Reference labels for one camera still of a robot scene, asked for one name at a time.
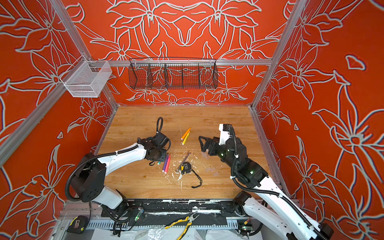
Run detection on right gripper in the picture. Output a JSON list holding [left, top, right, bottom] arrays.
[[199, 134, 241, 172]]

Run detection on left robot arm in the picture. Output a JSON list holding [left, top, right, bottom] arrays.
[[65, 117, 171, 225]]

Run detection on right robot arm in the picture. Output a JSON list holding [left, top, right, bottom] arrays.
[[199, 124, 334, 240]]

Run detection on pink marker pen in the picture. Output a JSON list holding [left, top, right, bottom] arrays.
[[164, 155, 171, 174]]

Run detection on purple marker pen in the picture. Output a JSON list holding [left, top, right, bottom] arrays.
[[162, 154, 169, 172]]

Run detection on yellow highlighter pen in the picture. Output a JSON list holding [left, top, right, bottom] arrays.
[[182, 132, 191, 145]]

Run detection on orange highlighter pen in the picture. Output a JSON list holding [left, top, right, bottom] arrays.
[[181, 128, 191, 140]]

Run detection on black tape measure on table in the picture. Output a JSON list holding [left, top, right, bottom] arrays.
[[180, 162, 203, 189]]

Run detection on small circuit board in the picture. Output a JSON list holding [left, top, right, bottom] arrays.
[[237, 219, 256, 238]]

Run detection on white mesh basket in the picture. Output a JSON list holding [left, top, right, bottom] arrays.
[[60, 61, 112, 98]]

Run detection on black yellow tape measure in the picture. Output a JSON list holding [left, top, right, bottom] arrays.
[[66, 216, 89, 234]]

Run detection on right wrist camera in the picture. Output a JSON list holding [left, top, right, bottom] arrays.
[[219, 124, 232, 146]]

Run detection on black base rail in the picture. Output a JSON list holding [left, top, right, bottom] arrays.
[[102, 199, 246, 217]]

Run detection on black wire basket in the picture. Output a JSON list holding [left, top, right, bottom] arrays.
[[128, 58, 219, 90]]

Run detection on yellow handled pliers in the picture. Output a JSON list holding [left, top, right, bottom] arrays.
[[164, 211, 199, 240]]

